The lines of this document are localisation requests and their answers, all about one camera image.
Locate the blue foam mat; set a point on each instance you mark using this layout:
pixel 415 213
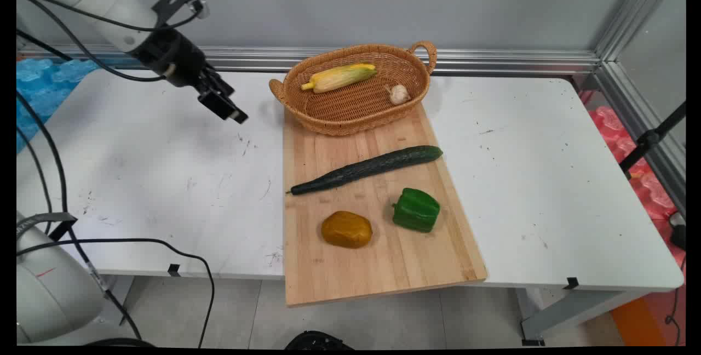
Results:
pixel 44 86

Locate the horizontal aluminium frame rail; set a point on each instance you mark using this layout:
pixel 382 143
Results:
pixel 493 61

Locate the black tripod stand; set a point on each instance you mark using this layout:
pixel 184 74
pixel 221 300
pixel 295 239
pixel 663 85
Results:
pixel 649 138

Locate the yellow corn cob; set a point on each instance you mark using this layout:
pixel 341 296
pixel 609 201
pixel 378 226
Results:
pixel 339 77

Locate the black table edge clip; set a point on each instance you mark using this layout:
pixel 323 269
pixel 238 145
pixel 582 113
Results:
pixel 571 282
pixel 174 270

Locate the green bell pepper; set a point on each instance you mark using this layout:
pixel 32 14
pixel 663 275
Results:
pixel 416 210

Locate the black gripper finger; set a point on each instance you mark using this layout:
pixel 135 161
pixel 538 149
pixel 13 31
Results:
pixel 222 107
pixel 220 84

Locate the red foam mat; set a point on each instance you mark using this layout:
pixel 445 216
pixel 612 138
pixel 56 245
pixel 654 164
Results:
pixel 651 190

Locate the small black device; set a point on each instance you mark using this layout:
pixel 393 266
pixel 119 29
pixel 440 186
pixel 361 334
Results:
pixel 679 234

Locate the long dark green cucumber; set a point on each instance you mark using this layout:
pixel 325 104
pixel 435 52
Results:
pixel 367 169

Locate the wooden cutting board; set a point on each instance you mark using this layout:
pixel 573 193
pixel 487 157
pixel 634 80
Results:
pixel 383 256

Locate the white garlic bulb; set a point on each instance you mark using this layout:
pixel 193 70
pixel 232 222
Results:
pixel 399 94

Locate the black round object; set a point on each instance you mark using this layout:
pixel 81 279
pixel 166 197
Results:
pixel 317 341

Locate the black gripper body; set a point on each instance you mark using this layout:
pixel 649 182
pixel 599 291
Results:
pixel 175 59

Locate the woven wicker basket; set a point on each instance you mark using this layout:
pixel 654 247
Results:
pixel 356 106

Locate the upright aluminium frame post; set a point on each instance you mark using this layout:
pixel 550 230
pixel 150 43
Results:
pixel 638 12

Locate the grey table leg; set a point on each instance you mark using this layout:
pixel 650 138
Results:
pixel 118 295
pixel 575 311

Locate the sloping aluminium frame rail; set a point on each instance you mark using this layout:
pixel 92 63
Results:
pixel 641 125

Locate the brown yellow potato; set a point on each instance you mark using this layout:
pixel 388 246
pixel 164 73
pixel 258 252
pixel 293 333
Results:
pixel 346 229

